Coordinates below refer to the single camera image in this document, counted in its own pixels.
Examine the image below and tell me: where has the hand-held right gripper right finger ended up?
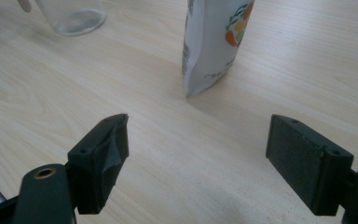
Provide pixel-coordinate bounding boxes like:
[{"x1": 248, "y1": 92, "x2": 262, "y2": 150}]
[{"x1": 265, "y1": 114, "x2": 354, "y2": 217}]

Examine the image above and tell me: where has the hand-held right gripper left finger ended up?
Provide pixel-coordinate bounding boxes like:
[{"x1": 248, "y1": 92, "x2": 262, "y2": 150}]
[{"x1": 67, "y1": 113, "x2": 130, "y2": 216}]

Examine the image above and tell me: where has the clear glass jar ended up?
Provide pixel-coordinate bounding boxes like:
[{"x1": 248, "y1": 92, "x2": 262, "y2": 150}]
[{"x1": 34, "y1": 0, "x2": 107, "y2": 36}]

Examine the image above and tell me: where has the white stand-up pouch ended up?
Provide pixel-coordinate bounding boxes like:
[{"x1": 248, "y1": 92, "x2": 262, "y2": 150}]
[{"x1": 181, "y1": 0, "x2": 256, "y2": 98}]

